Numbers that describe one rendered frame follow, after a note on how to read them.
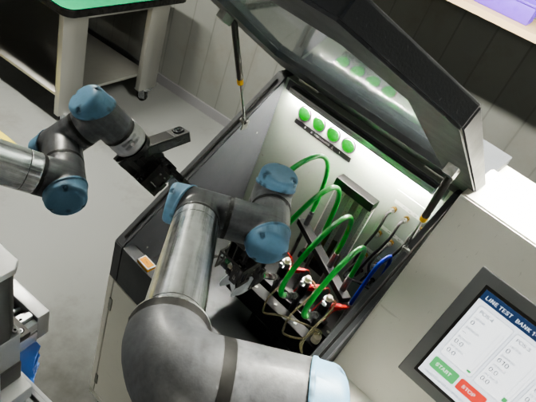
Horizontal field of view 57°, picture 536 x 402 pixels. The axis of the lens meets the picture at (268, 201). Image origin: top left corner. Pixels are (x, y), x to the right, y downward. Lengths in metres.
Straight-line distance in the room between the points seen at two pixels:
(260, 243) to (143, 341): 0.35
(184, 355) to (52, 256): 2.34
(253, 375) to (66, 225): 2.53
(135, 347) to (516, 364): 0.95
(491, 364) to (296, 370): 0.83
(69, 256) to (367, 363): 1.83
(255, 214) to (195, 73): 3.40
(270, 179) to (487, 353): 0.68
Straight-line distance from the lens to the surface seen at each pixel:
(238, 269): 1.02
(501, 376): 1.31
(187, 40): 4.18
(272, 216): 0.85
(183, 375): 0.49
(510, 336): 1.27
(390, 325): 1.35
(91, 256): 2.82
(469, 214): 1.22
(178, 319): 0.54
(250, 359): 0.51
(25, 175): 0.93
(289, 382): 0.51
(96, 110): 1.00
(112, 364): 1.98
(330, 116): 1.52
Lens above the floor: 2.08
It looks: 37 degrees down
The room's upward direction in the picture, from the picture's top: 22 degrees clockwise
